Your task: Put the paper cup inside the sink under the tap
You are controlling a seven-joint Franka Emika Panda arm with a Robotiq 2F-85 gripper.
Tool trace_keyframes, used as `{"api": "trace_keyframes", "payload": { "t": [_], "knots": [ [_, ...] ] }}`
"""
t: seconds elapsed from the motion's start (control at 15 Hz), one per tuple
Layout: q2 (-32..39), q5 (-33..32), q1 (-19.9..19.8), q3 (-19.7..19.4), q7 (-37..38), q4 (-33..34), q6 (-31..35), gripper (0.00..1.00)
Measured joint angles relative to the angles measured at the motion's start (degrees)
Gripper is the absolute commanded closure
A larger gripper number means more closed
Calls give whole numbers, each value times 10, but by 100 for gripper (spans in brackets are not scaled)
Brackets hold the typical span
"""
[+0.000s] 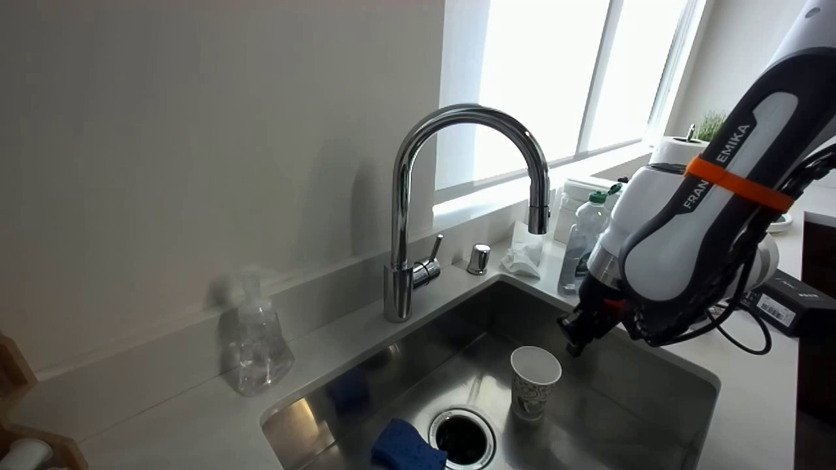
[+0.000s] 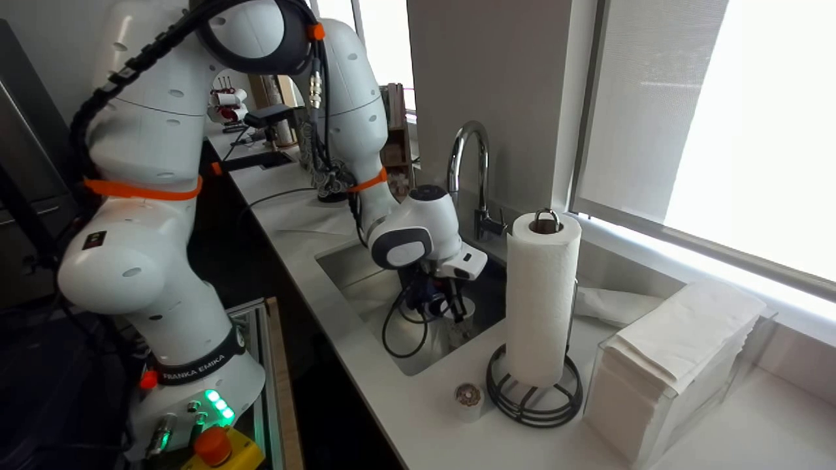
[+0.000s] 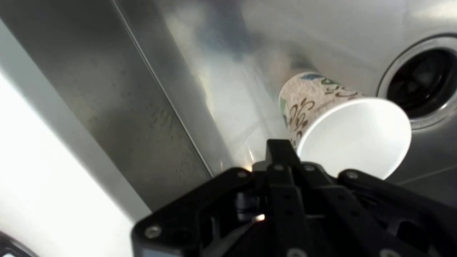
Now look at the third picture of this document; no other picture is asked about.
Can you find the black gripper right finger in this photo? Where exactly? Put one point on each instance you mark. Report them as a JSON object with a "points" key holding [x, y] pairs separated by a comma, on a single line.
{"points": [[380, 219]]}

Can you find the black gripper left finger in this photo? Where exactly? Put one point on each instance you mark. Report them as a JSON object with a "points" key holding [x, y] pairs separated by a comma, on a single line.
{"points": [[190, 214]]}

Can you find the patterned paper cup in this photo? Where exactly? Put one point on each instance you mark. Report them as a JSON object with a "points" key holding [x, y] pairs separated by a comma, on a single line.
{"points": [[357, 137]]}

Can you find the stainless steel sink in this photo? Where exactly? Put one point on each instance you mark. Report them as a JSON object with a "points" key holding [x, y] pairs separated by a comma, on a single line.
{"points": [[119, 94]]}

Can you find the round sink drain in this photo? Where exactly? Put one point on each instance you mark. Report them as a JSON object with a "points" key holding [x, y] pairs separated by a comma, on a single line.
{"points": [[423, 83]]}

